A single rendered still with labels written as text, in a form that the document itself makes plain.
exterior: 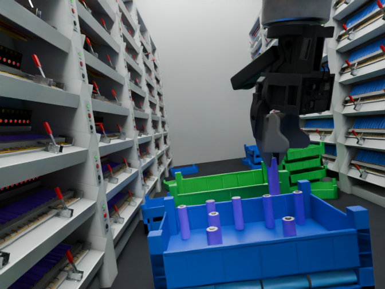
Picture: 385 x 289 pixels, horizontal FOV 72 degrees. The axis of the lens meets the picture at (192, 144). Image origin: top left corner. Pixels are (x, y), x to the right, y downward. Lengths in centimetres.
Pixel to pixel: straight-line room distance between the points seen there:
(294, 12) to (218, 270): 35
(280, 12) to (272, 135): 17
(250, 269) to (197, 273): 7
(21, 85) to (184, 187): 53
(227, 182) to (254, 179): 9
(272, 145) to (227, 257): 18
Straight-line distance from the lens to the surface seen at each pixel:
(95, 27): 140
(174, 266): 40
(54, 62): 106
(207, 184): 87
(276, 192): 47
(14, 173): 67
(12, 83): 72
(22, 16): 84
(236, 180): 88
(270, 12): 40
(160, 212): 148
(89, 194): 102
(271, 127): 42
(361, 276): 46
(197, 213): 58
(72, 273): 92
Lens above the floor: 54
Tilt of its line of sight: 4 degrees down
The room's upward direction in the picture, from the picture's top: 8 degrees counter-clockwise
